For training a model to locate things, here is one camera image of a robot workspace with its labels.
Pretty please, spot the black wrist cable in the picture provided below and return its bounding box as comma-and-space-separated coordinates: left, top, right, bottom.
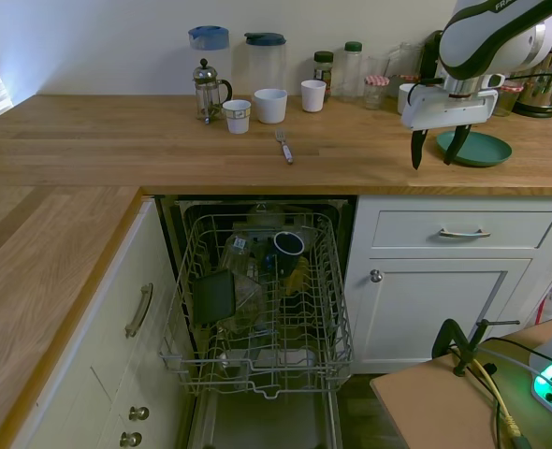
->
406, 68, 552, 105

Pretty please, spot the small patterned white cup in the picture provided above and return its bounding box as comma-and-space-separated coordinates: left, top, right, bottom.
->
222, 99, 252, 136

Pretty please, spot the clear bottle green lid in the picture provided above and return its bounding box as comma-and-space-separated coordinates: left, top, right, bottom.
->
341, 40, 364, 104

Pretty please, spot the small plain white cup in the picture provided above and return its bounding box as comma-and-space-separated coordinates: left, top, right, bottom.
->
300, 79, 328, 114

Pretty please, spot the black square container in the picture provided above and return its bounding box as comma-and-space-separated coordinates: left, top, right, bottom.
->
191, 269, 237, 326

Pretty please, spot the grey wire dishwasher rack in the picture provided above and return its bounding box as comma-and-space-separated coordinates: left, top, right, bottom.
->
157, 211, 356, 401

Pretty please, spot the wooden robot mounting table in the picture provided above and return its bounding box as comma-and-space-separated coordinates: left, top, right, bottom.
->
369, 311, 552, 449

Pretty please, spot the silver corner cabinet bar handle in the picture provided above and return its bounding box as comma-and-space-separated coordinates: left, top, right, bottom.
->
124, 282, 155, 340

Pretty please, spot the built-in dishwasher tub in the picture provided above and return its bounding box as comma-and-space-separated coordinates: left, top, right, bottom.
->
153, 194, 358, 375

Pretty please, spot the glass jar red checkered lid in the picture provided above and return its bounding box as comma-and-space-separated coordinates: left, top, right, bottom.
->
492, 80, 526, 119

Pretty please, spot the black table cable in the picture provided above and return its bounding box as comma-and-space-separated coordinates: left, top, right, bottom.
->
446, 336, 552, 449

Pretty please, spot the grey dishwasher door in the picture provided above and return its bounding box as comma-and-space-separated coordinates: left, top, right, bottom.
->
188, 386, 346, 449

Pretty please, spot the clear pitcher light blue lid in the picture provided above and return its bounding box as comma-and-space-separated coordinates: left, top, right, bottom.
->
187, 25, 234, 104

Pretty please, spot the glass French press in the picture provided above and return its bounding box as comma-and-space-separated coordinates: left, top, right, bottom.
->
191, 57, 235, 125

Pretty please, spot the green plate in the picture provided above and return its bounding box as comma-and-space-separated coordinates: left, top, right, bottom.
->
434, 130, 514, 168

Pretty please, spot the clear glass dish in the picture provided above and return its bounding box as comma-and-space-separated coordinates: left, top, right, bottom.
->
216, 272, 278, 334

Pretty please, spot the small glass jar checkered lid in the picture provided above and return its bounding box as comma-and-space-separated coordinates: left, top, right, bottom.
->
362, 74, 392, 111

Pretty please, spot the silver fork white handle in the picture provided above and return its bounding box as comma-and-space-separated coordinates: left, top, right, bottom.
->
274, 129, 297, 166

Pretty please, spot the dark green C-clamp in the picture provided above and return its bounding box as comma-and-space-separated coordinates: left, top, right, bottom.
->
431, 317, 521, 378

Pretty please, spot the white cabinet with drawer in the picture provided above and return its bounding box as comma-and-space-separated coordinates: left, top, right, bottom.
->
344, 194, 552, 376

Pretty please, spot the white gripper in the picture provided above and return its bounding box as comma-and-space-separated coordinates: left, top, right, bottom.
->
400, 86, 500, 171

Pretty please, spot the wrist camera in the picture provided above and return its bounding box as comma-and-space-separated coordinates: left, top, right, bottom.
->
480, 73, 508, 91

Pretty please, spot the large white mug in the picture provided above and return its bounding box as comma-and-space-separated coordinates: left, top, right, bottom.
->
253, 88, 289, 125

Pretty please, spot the clear glass jar with label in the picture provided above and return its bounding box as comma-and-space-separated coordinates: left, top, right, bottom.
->
219, 230, 259, 278

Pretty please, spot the clear pitcher dark blue lid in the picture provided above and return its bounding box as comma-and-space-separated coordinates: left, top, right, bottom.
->
243, 31, 289, 97

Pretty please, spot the silver drawer bar handle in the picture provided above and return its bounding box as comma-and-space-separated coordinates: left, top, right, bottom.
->
438, 227, 492, 240

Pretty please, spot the yellow plastic item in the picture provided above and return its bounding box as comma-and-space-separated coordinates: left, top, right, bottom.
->
282, 256, 311, 297

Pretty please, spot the wide white cup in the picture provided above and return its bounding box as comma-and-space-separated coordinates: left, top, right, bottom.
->
397, 83, 423, 116

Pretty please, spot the spice jar dark green lid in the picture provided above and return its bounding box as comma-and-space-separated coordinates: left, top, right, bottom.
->
312, 51, 335, 100

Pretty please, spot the white corner cabinet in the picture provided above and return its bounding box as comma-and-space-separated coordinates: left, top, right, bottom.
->
8, 195, 197, 449

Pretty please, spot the dark blue mug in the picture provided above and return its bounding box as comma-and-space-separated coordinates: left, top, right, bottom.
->
260, 230, 307, 282

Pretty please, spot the yellow cable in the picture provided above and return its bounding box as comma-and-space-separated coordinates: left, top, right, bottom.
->
471, 356, 526, 443

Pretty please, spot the black vase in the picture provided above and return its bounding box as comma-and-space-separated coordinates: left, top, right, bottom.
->
417, 31, 444, 81

